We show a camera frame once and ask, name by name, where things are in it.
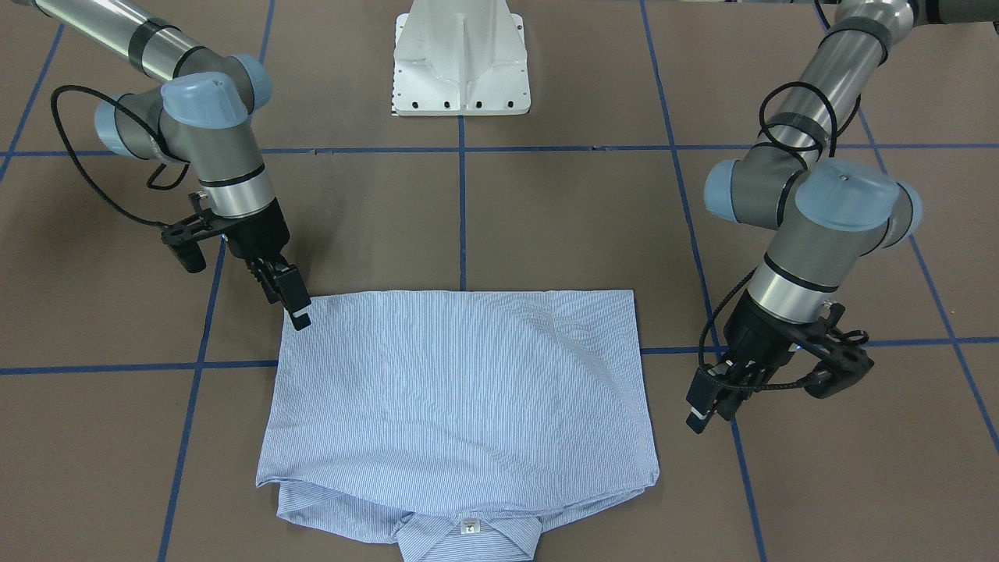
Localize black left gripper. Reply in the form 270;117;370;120
685;293;873;435

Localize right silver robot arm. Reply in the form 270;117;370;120
30;1;311;330

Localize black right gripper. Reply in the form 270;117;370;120
162;195;311;331

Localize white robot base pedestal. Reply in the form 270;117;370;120
390;1;531;117

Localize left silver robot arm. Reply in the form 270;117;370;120
686;1;997;433

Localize brown paper table mat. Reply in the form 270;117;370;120
2;1;997;561

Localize light blue striped shirt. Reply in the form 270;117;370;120
254;290;659;561

